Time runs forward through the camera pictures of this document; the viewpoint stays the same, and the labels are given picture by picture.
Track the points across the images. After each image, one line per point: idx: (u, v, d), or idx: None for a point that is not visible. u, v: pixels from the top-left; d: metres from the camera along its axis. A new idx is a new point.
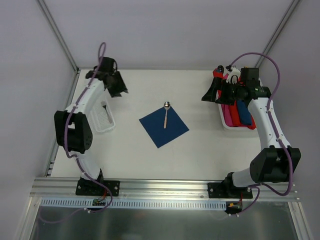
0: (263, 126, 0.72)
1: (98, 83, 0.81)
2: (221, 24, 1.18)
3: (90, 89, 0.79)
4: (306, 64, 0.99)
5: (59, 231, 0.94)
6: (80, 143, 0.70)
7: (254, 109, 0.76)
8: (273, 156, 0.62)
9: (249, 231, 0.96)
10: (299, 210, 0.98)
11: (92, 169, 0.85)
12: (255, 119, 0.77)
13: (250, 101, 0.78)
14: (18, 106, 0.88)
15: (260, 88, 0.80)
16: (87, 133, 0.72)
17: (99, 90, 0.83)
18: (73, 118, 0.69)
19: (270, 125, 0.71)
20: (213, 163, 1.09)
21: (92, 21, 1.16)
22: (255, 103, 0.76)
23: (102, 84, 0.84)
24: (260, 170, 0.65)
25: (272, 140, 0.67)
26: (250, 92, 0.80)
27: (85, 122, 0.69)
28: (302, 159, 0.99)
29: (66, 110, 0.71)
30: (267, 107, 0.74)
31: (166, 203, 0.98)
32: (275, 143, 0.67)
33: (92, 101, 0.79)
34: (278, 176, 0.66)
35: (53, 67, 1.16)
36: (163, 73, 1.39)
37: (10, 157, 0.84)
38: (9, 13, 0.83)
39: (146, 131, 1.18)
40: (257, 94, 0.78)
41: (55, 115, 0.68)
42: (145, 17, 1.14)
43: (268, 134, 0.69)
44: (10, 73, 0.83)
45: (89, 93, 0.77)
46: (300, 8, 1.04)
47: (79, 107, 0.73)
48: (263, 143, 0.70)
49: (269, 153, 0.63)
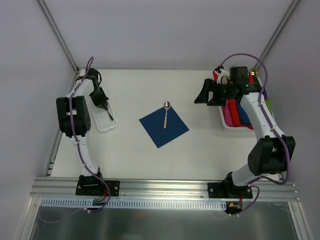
0: (256, 119, 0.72)
1: (88, 81, 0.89)
2: (220, 24, 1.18)
3: (82, 84, 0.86)
4: (306, 64, 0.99)
5: (59, 231, 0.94)
6: (84, 126, 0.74)
7: (247, 104, 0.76)
8: (270, 145, 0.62)
9: (250, 232, 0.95)
10: (300, 210, 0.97)
11: (92, 162, 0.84)
12: (248, 114, 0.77)
13: (242, 97, 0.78)
14: (18, 106, 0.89)
15: (251, 85, 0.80)
16: (88, 114, 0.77)
17: (90, 86, 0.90)
18: (75, 102, 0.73)
19: (263, 117, 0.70)
20: (213, 163, 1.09)
21: (92, 22, 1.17)
22: (247, 97, 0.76)
23: (91, 85, 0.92)
24: (258, 161, 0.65)
25: (267, 131, 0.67)
26: (242, 90, 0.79)
27: (85, 104, 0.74)
28: (302, 159, 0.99)
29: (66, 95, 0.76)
30: (259, 100, 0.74)
31: (166, 203, 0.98)
32: (270, 134, 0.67)
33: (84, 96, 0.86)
34: (276, 166, 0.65)
35: (54, 67, 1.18)
36: (164, 73, 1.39)
37: (9, 156, 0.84)
38: (10, 13, 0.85)
39: (146, 131, 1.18)
40: (248, 90, 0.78)
41: (57, 101, 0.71)
42: (145, 18, 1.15)
43: (262, 125, 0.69)
44: (11, 72, 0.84)
45: (82, 87, 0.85)
46: (300, 9, 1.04)
47: (76, 94, 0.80)
48: (259, 135, 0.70)
49: (265, 142, 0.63)
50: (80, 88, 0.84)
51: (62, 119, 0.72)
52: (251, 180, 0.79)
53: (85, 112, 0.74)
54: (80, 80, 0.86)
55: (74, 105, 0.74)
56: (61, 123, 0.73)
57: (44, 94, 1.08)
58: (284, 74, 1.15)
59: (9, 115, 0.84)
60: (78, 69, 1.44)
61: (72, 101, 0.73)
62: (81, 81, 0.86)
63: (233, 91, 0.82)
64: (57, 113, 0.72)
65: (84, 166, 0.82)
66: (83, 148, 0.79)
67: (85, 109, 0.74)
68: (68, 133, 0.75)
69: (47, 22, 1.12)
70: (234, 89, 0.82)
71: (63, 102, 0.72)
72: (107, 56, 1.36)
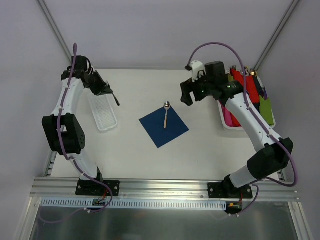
0: (250, 125, 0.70)
1: (77, 81, 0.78)
2: (220, 24, 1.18)
3: (70, 90, 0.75)
4: (306, 63, 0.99)
5: (59, 231, 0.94)
6: (77, 145, 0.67)
7: (234, 108, 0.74)
8: (271, 153, 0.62)
9: (250, 231, 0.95)
10: (299, 210, 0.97)
11: (91, 169, 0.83)
12: (237, 118, 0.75)
13: (227, 100, 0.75)
14: (18, 106, 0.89)
15: (232, 84, 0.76)
16: (80, 132, 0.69)
17: (80, 89, 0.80)
18: (64, 120, 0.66)
19: (256, 121, 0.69)
20: (213, 162, 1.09)
21: (92, 22, 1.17)
22: (233, 102, 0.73)
23: (82, 83, 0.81)
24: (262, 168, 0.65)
25: (264, 138, 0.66)
26: (224, 91, 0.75)
27: (75, 121, 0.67)
28: (302, 159, 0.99)
29: (53, 114, 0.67)
30: (246, 103, 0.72)
31: (166, 203, 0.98)
32: (268, 140, 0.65)
33: (75, 101, 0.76)
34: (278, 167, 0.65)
35: (54, 67, 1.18)
36: (163, 73, 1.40)
37: (9, 156, 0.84)
38: (10, 13, 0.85)
39: (146, 131, 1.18)
40: (231, 91, 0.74)
41: (43, 121, 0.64)
42: (145, 18, 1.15)
43: (257, 132, 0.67)
44: (11, 72, 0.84)
45: (70, 94, 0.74)
46: (300, 9, 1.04)
47: (65, 108, 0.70)
48: (255, 142, 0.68)
49: (267, 151, 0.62)
50: (67, 96, 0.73)
51: (52, 141, 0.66)
52: (252, 181, 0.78)
53: (77, 130, 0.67)
54: (66, 85, 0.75)
55: (63, 123, 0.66)
56: (52, 145, 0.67)
57: (44, 94, 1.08)
58: (284, 74, 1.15)
59: (9, 115, 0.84)
60: None
61: (61, 118, 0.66)
62: (68, 86, 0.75)
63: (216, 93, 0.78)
64: (46, 136, 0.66)
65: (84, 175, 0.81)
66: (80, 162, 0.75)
67: (76, 127, 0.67)
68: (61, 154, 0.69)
69: (47, 22, 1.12)
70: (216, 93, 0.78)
71: (50, 122, 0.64)
72: (107, 56, 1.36)
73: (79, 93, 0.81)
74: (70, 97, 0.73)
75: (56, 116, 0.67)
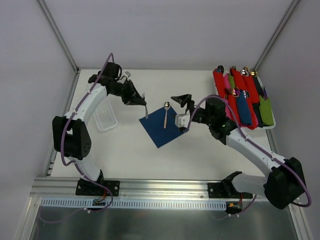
0: (253, 155, 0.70)
1: (100, 88, 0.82)
2: (220, 24, 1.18)
3: (91, 95, 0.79)
4: (307, 64, 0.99)
5: (59, 231, 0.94)
6: (78, 150, 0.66)
7: (234, 143, 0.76)
8: (281, 176, 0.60)
9: (250, 231, 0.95)
10: (299, 210, 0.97)
11: (91, 172, 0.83)
12: (240, 152, 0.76)
13: (226, 139, 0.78)
14: (18, 106, 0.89)
15: (227, 123, 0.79)
16: (85, 139, 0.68)
17: (101, 95, 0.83)
18: (73, 123, 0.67)
19: (257, 150, 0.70)
20: (213, 162, 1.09)
21: (92, 22, 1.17)
22: (231, 137, 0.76)
23: (104, 90, 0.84)
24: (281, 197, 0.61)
25: (269, 162, 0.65)
26: (222, 131, 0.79)
27: (83, 128, 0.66)
28: (302, 159, 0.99)
29: (66, 116, 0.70)
30: (243, 135, 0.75)
31: (166, 203, 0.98)
32: (274, 164, 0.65)
33: (92, 108, 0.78)
34: (296, 191, 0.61)
35: (54, 67, 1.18)
36: (163, 73, 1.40)
37: (9, 155, 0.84)
38: (10, 14, 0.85)
39: (146, 131, 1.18)
40: (227, 130, 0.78)
41: (54, 120, 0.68)
42: (145, 18, 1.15)
43: (261, 159, 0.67)
44: (10, 72, 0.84)
45: (90, 99, 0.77)
46: (300, 9, 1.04)
47: (78, 113, 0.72)
48: (264, 171, 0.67)
49: (276, 175, 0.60)
50: (86, 100, 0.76)
51: (57, 141, 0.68)
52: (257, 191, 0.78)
53: (82, 137, 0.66)
54: (88, 90, 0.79)
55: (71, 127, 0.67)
56: (56, 145, 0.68)
57: (44, 94, 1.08)
58: (284, 74, 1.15)
59: (9, 115, 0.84)
60: (78, 69, 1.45)
61: (71, 122, 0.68)
62: (89, 91, 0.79)
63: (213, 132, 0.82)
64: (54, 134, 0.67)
65: (83, 176, 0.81)
66: (81, 165, 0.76)
67: (82, 134, 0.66)
68: (64, 155, 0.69)
69: (47, 22, 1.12)
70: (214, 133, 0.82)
71: (60, 123, 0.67)
72: (107, 56, 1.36)
73: (99, 100, 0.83)
74: (88, 102, 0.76)
75: (67, 119, 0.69)
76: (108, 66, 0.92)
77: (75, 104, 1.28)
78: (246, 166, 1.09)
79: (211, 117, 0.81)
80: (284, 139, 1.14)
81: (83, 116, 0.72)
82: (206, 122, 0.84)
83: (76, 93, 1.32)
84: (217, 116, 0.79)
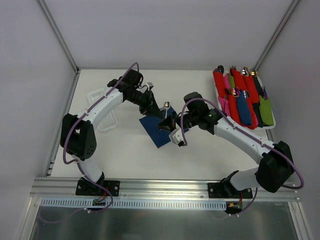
0: (243, 143, 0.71)
1: (116, 93, 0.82)
2: (220, 24, 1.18)
3: (107, 99, 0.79)
4: (306, 64, 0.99)
5: (59, 231, 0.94)
6: (81, 151, 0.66)
7: (222, 132, 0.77)
8: (271, 161, 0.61)
9: (250, 231, 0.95)
10: (300, 210, 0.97)
11: (92, 172, 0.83)
12: (230, 140, 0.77)
13: (214, 128, 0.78)
14: (18, 106, 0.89)
15: (212, 112, 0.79)
16: (91, 141, 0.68)
17: (116, 101, 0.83)
18: (82, 124, 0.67)
19: (248, 137, 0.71)
20: (213, 162, 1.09)
21: (92, 22, 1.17)
22: (219, 127, 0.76)
23: (120, 96, 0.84)
24: (273, 181, 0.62)
25: (259, 148, 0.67)
26: (208, 120, 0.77)
27: (91, 131, 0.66)
28: (302, 159, 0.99)
29: (77, 115, 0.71)
30: (231, 124, 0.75)
31: (166, 203, 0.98)
32: (263, 150, 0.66)
33: (104, 111, 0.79)
34: (285, 173, 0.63)
35: (54, 67, 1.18)
36: (163, 73, 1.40)
37: (10, 155, 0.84)
38: (9, 13, 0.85)
39: (146, 131, 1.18)
40: (214, 119, 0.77)
41: (64, 116, 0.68)
42: (145, 18, 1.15)
43: (251, 145, 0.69)
44: (11, 72, 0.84)
45: (104, 103, 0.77)
46: (300, 9, 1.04)
47: (89, 114, 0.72)
48: (255, 157, 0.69)
49: (267, 160, 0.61)
50: (99, 104, 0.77)
51: (63, 137, 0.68)
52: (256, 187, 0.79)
53: (88, 138, 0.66)
54: (105, 94, 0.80)
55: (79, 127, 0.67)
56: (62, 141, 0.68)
57: (44, 94, 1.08)
58: (284, 74, 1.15)
59: (9, 115, 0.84)
60: (78, 69, 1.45)
61: (80, 121, 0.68)
62: (105, 95, 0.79)
63: (201, 124, 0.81)
64: (61, 130, 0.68)
65: (85, 176, 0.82)
66: (83, 165, 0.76)
67: (88, 135, 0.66)
68: (68, 153, 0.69)
69: (47, 21, 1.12)
70: (202, 124, 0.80)
71: (69, 120, 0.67)
72: (106, 56, 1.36)
73: (114, 104, 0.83)
74: (101, 105, 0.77)
75: (77, 118, 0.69)
76: (130, 73, 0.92)
77: (76, 104, 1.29)
78: (246, 166, 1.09)
79: (193, 111, 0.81)
80: (283, 139, 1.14)
81: (92, 119, 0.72)
82: (191, 119, 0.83)
83: (76, 93, 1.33)
84: (198, 107, 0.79)
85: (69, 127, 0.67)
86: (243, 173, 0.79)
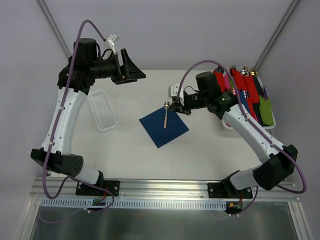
0: (252, 138, 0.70)
1: (73, 97, 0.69)
2: (221, 24, 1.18)
3: (65, 110, 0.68)
4: (307, 64, 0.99)
5: (59, 231, 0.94)
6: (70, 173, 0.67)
7: (233, 121, 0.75)
8: (277, 163, 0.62)
9: (249, 231, 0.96)
10: (300, 210, 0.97)
11: (89, 177, 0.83)
12: (237, 130, 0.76)
13: (223, 114, 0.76)
14: (18, 105, 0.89)
15: (226, 96, 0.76)
16: (74, 161, 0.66)
17: (78, 104, 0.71)
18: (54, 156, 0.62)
19: (258, 133, 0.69)
20: (213, 162, 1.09)
21: (92, 22, 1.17)
22: (230, 115, 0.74)
23: (81, 96, 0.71)
24: (272, 181, 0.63)
25: (268, 148, 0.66)
26: (219, 104, 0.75)
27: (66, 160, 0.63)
28: (302, 159, 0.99)
29: (43, 147, 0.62)
30: (245, 115, 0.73)
31: (166, 203, 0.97)
32: (272, 150, 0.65)
33: (70, 126, 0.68)
34: (285, 175, 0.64)
35: (53, 67, 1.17)
36: (163, 73, 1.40)
37: (9, 155, 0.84)
38: (9, 13, 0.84)
39: (146, 131, 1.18)
40: (225, 104, 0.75)
41: (32, 154, 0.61)
42: (145, 17, 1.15)
43: (260, 143, 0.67)
44: (11, 72, 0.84)
45: (64, 119, 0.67)
46: (300, 9, 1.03)
47: (56, 142, 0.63)
48: (260, 154, 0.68)
49: (272, 162, 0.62)
50: (60, 123, 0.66)
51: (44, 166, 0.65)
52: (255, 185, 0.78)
53: (70, 164, 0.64)
54: (60, 106, 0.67)
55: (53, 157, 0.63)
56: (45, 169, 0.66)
57: (44, 94, 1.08)
58: (284, 73, 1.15)
59: (9, 115, 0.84)
60: None
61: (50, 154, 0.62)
62: (62, 107, 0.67)
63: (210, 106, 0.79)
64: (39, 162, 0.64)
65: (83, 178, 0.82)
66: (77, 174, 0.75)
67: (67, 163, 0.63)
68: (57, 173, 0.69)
69: (47, 21, 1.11)
70: (211, 106, 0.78)
71: (39, 156, 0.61)
72: None
73: (77, 110, 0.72)
74: (63, 122, 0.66)
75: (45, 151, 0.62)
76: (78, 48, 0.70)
77: None
78: (246, 166, 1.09)
79: (204, 91, 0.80)
80: (283, 139, 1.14)
81: (62, 147, 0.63)
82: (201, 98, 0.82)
83: None
84: (210, 88, 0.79)
85: (41, 161, 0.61)
86: (242, 172, 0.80)
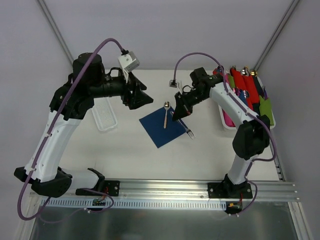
0: (232, 110, 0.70)
1: (62, 125, 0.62)
2: (220, 24, 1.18)
3: (52, 137, 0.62)
4: (307, 64, 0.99)
5: (59, 230, 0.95)
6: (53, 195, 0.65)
7: (217, 96, 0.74)
8: (249, 129, 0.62)
9: (249, 231, 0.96)
10: (300, 210, 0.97)
11: (88, 181, 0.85)
12: (220, 105, 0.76)
13: (210, 91, 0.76)
14: (18, 105, 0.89)
15: (213, 77, 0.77)
16: (56, 187, 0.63)
17: (68, 129, 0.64)
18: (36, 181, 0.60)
19: (236, 104, 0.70)
20: (213, 162, 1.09)
21: (92, 22, 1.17)
22: (214, 90, 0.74)
23: (72, 122, 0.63)
24: (246, 147, 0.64)
25: (242, 116, 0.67)
26: (207, 81, 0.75)
27: (45, 189, 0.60)
28: (302, 159, 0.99)
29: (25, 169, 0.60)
30: (226, 89, 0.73)
31: (166, 203, 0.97)
32: (247, 118, 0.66)
33: (57, 152, 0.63)
34: (260, 144, 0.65)
35: (53, 67, 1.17)
36: (163, 73, 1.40)
37: (9, 155, 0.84)
38: (9, 13, 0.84)
39: (146, 131, 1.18)
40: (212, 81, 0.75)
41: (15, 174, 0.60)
42: (145, 17, 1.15)
43: (236, 112, 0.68)
44: (10, 72, 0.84)
45: (49, 147, 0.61)
46: (300, 9, 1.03)
47: (37, 169, 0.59)
48: (237, 122, 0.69)
49: (245, 127, 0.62)
50: (44, 149, 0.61)
51: None
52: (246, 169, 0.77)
53: (50, 191, 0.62)
54: (47, 133, 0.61)
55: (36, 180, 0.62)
56: None
57: (44, 94, 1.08)
58: (284, 73, 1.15)
59: (9, 115, 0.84)
60: None
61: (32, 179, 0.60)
62: (48, 134, 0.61)
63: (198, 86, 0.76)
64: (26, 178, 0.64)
65: (83, 179, 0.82)
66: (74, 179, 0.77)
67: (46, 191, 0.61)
68: None
69: (47, 22, 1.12)
70: (199, 86, 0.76)
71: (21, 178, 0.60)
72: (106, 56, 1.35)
73: (67, 135, 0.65)
74: (49, 149, 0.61)
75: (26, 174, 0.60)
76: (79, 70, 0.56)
77: None
78: None
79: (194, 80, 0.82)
80: (283, 139, 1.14)
81: (42, 175, 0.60)
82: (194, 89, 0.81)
83: None
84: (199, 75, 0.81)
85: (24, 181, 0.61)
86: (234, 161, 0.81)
